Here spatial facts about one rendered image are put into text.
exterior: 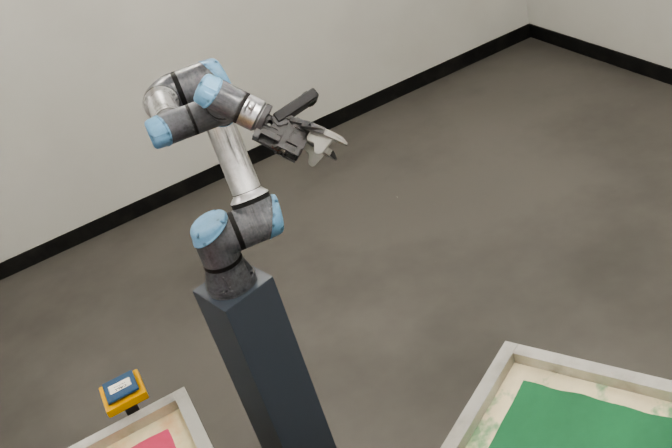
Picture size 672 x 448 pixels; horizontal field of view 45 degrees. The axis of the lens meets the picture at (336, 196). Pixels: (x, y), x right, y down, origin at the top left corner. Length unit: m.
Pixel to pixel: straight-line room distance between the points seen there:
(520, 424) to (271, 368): 0.80
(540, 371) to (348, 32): 3.87
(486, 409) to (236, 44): 3.73
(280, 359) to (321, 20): 3.47
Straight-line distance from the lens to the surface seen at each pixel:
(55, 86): 5.22
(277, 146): 1.78
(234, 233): 2.27
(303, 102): 1.82
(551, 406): 2.14
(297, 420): 2.68
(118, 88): 5.28
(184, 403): 2.42
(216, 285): 2.34
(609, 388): 2.18
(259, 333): 2.42
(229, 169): 2.28
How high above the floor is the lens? 2.54
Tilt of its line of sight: 30 degrees down
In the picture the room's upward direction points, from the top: 17 degrees counter-clockwise
